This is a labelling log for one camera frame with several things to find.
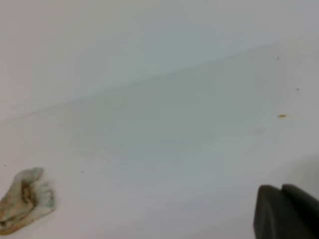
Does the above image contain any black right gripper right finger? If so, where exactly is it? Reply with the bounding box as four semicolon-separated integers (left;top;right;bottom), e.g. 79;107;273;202
282;184;319;239

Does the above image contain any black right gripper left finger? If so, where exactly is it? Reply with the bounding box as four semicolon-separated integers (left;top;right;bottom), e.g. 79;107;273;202
253;185;317;239

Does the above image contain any stained green rag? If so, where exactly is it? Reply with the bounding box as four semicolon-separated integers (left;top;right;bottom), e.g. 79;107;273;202
0;167;55;236

